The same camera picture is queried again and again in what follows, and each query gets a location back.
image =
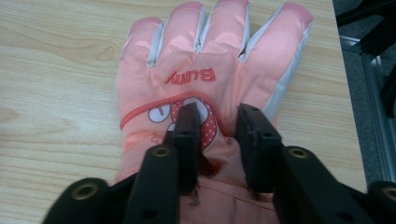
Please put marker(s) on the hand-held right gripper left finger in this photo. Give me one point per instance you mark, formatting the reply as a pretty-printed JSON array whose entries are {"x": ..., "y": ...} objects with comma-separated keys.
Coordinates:
[{"x": 162, "y": 174}]

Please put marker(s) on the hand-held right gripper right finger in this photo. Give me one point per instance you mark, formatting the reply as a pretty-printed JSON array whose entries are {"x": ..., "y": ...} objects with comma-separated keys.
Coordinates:
[{"x": 264, "y": 149}]

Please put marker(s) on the pink padded winter glove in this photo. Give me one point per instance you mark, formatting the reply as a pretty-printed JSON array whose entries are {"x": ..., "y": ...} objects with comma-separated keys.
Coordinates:
[{"x": 202, "y": 68}]

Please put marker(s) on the aluminium floor rail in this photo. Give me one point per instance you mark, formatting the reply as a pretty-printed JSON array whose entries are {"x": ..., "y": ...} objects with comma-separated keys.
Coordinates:
[{"x": 378, "y": 124}]

